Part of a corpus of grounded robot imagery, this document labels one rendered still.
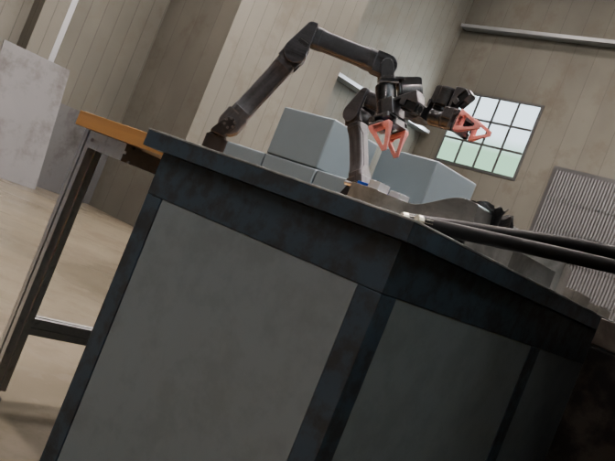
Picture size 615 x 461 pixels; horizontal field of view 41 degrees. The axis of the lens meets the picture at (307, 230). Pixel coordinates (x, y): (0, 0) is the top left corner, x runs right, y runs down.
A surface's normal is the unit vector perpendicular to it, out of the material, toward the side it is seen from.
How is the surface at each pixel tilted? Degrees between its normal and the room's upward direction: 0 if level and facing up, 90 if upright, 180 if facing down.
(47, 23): 90
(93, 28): 90
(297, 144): 90
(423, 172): 90
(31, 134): 79
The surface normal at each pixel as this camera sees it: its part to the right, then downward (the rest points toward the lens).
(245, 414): -0.59, -0.24
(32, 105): 0.72, 0.07
